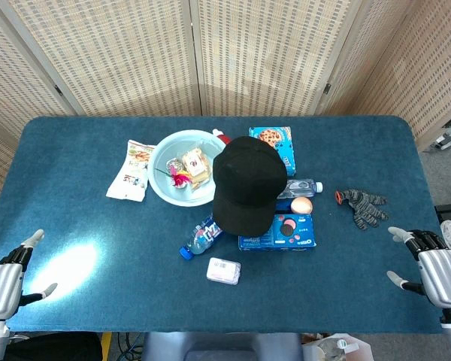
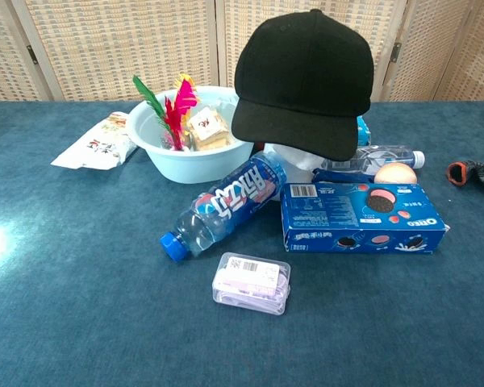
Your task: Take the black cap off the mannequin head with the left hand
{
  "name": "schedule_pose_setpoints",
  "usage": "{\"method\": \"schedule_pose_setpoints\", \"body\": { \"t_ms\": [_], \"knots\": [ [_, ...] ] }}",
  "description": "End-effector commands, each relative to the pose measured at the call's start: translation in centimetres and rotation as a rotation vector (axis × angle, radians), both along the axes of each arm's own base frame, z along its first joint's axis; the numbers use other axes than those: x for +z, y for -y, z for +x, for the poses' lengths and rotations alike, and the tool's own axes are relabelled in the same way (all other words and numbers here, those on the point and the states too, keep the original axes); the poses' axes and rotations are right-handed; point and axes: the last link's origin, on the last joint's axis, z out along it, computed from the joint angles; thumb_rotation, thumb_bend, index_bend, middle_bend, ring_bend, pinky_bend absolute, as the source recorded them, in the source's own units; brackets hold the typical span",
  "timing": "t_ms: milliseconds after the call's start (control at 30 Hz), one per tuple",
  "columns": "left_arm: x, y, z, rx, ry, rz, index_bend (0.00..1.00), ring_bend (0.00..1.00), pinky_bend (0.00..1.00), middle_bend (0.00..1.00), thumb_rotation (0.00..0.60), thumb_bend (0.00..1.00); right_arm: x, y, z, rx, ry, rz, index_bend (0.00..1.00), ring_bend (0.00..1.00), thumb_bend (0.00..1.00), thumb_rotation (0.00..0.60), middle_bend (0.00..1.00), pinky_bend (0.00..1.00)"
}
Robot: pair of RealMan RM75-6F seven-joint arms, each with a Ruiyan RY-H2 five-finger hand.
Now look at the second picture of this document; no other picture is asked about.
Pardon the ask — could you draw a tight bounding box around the blue Oreo cookie box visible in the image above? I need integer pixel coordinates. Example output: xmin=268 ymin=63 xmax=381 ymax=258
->
xmin=280 ymin=181 xmax=451 ymax=255

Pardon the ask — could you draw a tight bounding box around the clear box with purple items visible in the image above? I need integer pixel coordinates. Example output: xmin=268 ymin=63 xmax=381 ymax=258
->
xmin=211 ymin=252 xmax=291 ymax=316

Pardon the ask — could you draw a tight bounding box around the colourful feather shuttlecock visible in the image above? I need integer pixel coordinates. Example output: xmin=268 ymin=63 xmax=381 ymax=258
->
xmin=131 ymin=73 xmax=201 ymax=152

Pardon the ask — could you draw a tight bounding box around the pink peach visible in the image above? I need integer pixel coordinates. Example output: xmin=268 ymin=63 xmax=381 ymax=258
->
xmin=373 ymin=163 xmax=419 ymax=185

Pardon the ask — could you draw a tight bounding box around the woven folding screen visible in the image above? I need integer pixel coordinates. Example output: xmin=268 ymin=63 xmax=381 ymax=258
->
xmin=0 ymin=0 xmax=484 ymax=104

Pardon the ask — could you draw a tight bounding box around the wrapped pastry package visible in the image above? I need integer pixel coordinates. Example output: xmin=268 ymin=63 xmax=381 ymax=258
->
xmin=185 ymin=106 xmax=233 ymax=152

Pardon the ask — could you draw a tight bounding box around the light blue plastic basin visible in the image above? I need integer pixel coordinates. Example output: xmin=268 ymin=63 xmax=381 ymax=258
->
xmin=126 ymin=85 xmax=256 ymax=185

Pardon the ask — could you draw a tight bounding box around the white foam mannequin head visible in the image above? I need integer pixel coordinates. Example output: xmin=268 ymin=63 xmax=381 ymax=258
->
xmin=264 ymin=141 xmax=328 ymax=190

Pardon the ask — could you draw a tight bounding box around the clear water bottle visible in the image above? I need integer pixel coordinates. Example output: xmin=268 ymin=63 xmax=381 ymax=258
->
xmin=320 ymin=144 xmax=427 ymax=174

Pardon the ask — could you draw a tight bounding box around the blue sports drink bottle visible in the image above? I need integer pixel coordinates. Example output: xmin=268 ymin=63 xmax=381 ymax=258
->
xmin=159 ymin=152 xmax=288 ymax=263

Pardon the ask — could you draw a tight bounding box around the blue snack wrapper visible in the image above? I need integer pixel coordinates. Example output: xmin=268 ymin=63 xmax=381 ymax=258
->
xmin=311 ymin=167 xmax=376 ymax=185

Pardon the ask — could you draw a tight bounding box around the black baseball cap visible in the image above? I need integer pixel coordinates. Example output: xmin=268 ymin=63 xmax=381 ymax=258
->
xmin=230 ymin=8 xmax=375 ymax=161

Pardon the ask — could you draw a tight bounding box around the white snack bag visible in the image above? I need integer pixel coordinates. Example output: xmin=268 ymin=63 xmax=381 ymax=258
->
xmin=50 ymin=111 xmax=139 ymax=170

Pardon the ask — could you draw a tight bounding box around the blue chocolate chip cookie box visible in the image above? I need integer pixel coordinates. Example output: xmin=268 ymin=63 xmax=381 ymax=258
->
xmin=357 ymin=115 xmax=372 ymax=147

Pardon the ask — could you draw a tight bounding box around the grey knit glove orange cuff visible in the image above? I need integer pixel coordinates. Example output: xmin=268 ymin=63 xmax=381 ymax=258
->
xmin=445 ymin=160 xmax=484 ymax=209

